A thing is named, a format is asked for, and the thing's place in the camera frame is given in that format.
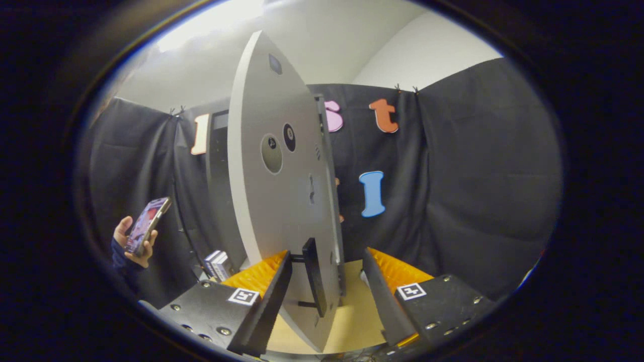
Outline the smartphone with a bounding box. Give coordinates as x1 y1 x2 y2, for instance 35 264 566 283
124 197 173 255

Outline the grey cabinet door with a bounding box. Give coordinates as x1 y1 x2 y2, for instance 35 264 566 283
227 30 345 353

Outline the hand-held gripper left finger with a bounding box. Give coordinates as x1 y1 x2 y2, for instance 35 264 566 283
138 250 294 357

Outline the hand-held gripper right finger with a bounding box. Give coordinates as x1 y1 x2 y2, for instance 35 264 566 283
361 247 497 349

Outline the black door handle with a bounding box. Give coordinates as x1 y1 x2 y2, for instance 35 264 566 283
291 238 329 318

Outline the black backdrop cloth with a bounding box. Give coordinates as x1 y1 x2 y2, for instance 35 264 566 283
75 57 564 307

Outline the dark grey cabinet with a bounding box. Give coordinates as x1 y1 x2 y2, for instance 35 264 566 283
204 93 348 297

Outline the white and blue book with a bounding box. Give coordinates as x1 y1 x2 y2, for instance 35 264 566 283
211 251 233 282
203 250 222 280

